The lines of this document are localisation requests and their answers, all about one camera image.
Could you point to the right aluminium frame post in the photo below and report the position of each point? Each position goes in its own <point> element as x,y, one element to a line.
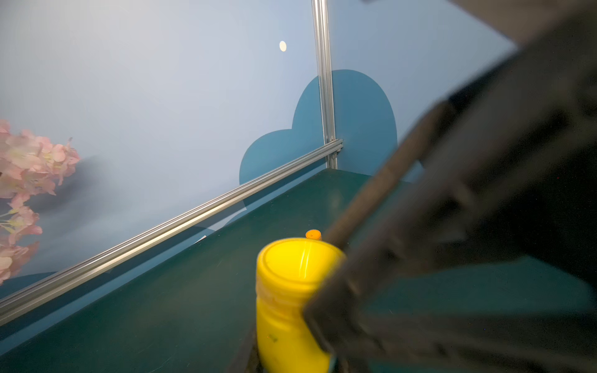
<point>324,68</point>

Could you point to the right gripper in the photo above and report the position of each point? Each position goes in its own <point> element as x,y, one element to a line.
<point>514,174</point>

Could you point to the orange paint jar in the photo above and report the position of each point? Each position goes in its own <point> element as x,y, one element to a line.
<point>314,234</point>

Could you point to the horizontal aluminium frame bar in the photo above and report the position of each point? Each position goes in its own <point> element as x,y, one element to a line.
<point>36,295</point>

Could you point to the pink cherry blossom tree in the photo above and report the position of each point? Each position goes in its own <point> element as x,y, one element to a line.
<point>31,165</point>

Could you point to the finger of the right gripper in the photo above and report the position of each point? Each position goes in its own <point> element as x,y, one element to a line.
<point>415,147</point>

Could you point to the yellow paint jar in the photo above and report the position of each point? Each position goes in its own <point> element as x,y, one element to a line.
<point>289,272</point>

